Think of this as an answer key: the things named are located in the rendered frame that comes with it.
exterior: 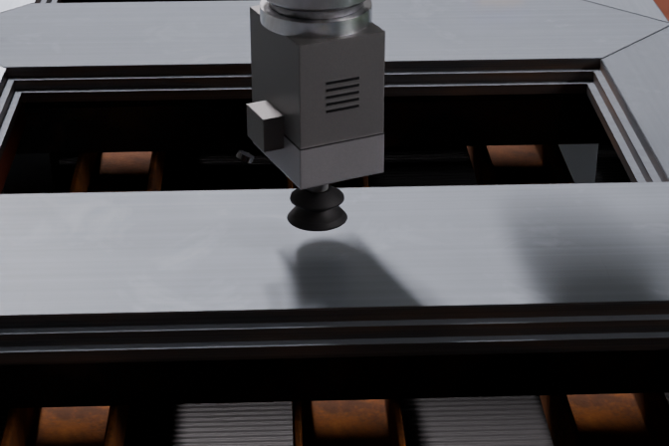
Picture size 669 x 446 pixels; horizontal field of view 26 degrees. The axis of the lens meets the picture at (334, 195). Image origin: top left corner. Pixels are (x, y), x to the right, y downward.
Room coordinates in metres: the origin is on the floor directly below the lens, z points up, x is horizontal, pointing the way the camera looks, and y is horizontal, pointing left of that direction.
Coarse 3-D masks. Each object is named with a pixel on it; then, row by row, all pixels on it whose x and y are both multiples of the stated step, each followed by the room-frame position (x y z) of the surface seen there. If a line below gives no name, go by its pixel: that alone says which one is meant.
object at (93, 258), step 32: (96, 192) 1.00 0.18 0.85; (128, 192) 1.00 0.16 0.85; (64, 224) 0.95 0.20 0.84; (96, 224) 0.95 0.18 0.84; (128, 224) 0.95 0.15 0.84; (64, 256) 0.90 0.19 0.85; (96, 256) 0.90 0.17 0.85; (128, 256) 0.90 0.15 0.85; (32, 288) 0.86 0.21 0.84; (64, 288) 0.86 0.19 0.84; (96, 288) 0.86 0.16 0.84; (128, 288) 0.86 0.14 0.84
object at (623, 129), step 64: (448, 64) 1.28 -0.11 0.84; (512, 64) 1.28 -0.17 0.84; (576, 64) 1.29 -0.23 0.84; (0, 128) 1.17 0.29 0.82; (0, 320) 0.82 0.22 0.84; (64, 320) 0.82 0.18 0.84; (128, 320) 0.83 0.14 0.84; (192, 320) 0.83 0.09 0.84; (256, 320) 0.83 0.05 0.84; (320, 320) 0.83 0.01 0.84; (384, 320) 0.83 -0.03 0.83; (448, 320) 0.83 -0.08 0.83; (512, 320) 0.83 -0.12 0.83; (576, 320) 0.83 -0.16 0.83; (640, 320) 0.83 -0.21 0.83
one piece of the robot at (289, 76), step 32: (256, 32) 0.93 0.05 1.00; (288, 32) 0.89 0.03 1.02; (320, 32) 0.88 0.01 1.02; (352, 32) 0.89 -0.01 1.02; (384, 32) 0.90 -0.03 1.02; (256, 64) 0.94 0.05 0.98; (288, 64) 0.89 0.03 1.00; (320, 64) 0.88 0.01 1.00; (352, 64) 0.89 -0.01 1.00; (384, 64) 0.90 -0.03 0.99; (256, 96) 0.94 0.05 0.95; (288, 96) 0.89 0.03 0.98; (320, 96) 0.88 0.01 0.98; (352, 96) 0.89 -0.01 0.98; (256, 128) 0.90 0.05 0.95; (288, 128) 0.89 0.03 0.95; (320, 128) 0.88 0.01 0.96; (352, 128) 0.89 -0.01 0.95; (288, 160) 0.89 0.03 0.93; (320, 160) 0.88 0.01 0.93; (352, 160) 0.89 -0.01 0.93
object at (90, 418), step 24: (96, 168) 1.38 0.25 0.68; (120, 168) 1.38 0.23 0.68; (144, 168) 1.38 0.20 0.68; (72, 192) 1.24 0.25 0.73; (24, 408) 0.91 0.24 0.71; (48, 408) 0.95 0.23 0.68; (72, 408) 0.95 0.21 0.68; (96, 408) 0.95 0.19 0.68; (120, 408) 0.91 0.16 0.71; (24, 432) 0.90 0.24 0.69; (48, 432) 0.92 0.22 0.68; (72, 432) 0.92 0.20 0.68; (96, 432) 0.92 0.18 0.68; (120, 432) 0.90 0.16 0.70
